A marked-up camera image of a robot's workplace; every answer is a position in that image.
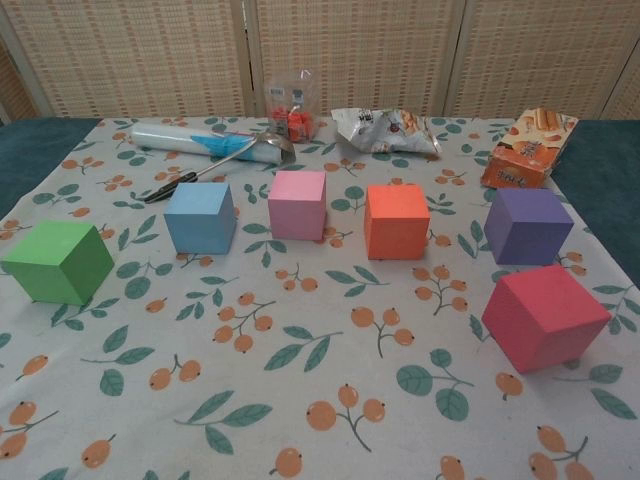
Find pink cube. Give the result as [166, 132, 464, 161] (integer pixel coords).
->
[267, 170, 328, 241]

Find orange cube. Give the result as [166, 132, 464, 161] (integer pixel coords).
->
[365, 183, 431, 261]

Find blue cube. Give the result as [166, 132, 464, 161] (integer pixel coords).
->
[163, 182, 237, 256]

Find purple cube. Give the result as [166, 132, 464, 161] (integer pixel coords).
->
[483, 187, 575, 266]

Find green cube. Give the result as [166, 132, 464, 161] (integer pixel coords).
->
[0, 218, 116, 307]

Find crumpled snack bag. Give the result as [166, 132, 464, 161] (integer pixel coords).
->
[330, 106, 443, 161]

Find clear bag orange items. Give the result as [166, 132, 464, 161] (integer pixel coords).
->
[268, 69, 321, 145]

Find floral tablecloth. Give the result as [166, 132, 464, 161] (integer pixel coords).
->
[0, 115, 640, 480]

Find white plastic wrap roll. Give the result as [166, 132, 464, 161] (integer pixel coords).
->
[130, 123, 296, 166]

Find orange biscuit box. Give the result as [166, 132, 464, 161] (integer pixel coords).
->
[481, 107, 580, 190]

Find red cube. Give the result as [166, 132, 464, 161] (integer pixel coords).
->
[481, 264, 613, 375]

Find woven folding screen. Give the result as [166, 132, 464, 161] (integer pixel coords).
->
[0, 0, 640, 124]

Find teal table cover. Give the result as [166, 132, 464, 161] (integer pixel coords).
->
[0, 117, 640, 271]

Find metal ladle black handle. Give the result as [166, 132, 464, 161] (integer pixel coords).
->
[144, 132, 297, 204]

